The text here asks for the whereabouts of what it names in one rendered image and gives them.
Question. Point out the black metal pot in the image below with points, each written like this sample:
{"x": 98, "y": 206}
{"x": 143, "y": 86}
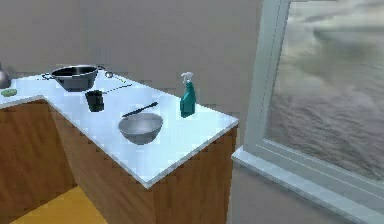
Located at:
{"x": 75, "y": 78}

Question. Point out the silver spoon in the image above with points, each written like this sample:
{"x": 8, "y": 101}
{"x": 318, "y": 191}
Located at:
{"x": 109, "y": 74}

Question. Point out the wooden counter with white top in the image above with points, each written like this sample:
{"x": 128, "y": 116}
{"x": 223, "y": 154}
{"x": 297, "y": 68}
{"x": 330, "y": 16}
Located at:
{"x": 133, "y": 156}

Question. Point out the silver kettle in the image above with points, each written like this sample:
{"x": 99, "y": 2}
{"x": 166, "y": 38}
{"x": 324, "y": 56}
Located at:
{"x": 3, "y": 78}

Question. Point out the thin black utensil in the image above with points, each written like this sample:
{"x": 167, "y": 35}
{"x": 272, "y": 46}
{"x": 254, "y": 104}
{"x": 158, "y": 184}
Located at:
{"x": 117, "y": 88}

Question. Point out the green sponge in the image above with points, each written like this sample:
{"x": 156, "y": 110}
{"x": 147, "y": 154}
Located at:
{"x": 8, "y": 92}

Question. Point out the teal spray bottle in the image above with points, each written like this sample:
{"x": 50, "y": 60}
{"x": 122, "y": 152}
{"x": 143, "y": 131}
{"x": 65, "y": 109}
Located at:
{"x": 188, "y": 100}

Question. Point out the grey metal bowl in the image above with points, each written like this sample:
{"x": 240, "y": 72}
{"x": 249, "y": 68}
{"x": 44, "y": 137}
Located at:
{"x": 140, "y": 128}

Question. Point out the white framed window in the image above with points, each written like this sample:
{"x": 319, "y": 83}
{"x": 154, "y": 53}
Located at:
{"x": 320, "y": 93}

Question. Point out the black cup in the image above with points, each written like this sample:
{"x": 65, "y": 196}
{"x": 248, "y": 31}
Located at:
{"x": 95, "y": 100}

